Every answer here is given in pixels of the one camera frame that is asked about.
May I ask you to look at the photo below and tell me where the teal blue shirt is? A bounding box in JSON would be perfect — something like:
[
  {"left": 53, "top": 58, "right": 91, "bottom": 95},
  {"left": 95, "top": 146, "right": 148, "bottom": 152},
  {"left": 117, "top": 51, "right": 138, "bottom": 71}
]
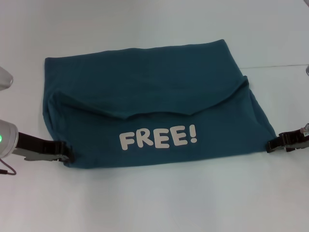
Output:
[{"left": 42, "top": 38, "right": 277, "bottom": 169}]

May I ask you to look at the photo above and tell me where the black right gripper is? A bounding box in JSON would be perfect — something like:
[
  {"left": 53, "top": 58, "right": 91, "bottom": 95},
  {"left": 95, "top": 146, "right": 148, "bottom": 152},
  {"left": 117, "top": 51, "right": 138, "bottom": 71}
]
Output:
[{"left": 266, "top": 130, "right": 309, "bottom": 154}]

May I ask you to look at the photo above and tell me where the dark red cable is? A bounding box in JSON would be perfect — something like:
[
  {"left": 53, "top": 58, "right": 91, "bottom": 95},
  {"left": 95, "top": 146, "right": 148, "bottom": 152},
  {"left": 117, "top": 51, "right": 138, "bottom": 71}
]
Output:
[{"left": 0, "top": 158, "right": 17, "bottom": 176}]

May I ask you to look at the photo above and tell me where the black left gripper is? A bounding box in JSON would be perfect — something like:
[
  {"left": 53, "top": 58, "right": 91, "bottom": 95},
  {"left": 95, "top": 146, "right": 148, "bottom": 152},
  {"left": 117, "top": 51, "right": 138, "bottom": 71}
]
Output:
[{"left": 11, "top": 131, "right": 74, "bottom": 163}]

